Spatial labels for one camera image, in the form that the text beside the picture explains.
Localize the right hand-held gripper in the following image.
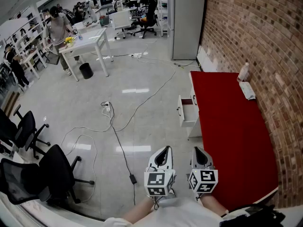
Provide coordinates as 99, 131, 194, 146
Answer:
188, 147, 219, 194

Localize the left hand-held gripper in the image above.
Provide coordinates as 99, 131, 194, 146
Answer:
144, 146, 177, 197

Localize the white drawer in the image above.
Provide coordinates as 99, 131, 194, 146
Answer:
177, 95, 199, 129
190, 85, 198, 106

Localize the person's left forearm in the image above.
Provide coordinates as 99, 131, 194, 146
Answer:
123, 196, 159, 224

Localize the person's right forearm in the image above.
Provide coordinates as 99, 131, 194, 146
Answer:
200, 194, 229, 216

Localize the white drawer cabinet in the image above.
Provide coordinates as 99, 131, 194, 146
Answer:
188, 70, 280, 214

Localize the white drawer front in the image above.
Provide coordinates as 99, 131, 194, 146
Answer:
190, 85, 198, 106

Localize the person's white shirt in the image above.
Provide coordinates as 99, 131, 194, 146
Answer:
103, 196, 251, 227

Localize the black chest pack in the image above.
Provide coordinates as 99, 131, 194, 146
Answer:
220, 204, 287, 227

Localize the clear plastic bottle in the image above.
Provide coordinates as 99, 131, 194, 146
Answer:
237, 62, 250, 83

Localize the black mesh office chair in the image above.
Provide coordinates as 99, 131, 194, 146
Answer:
0, 144, 95, 206
0, 104, 52, 160

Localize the black waste bin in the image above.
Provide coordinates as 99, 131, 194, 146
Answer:
79, 62, 94, 79

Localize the grey metal cabinet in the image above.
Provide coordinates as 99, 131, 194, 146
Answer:
167, 0, 206, 61

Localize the black high-back office chair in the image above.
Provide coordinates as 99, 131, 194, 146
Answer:
132, 0, 158, 39

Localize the white office chair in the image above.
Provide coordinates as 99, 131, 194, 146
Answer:
111, 10, 133, 40

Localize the black mesh basket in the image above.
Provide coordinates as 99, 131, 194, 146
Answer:
45, 52, 61, 66

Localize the white shelf unit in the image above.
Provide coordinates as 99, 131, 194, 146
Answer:
157, 0, 169, 37
0, 13, 48, 68

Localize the yellow flower pot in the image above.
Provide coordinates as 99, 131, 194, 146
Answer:
63, 36, 76, 48

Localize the small white table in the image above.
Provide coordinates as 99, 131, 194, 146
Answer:
20, 48, 48, 80

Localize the black cable with power adapter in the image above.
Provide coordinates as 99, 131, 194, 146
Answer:
101, 102, 138, 207

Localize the white floor cable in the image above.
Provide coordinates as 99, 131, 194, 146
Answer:
61, 55, 177, 156

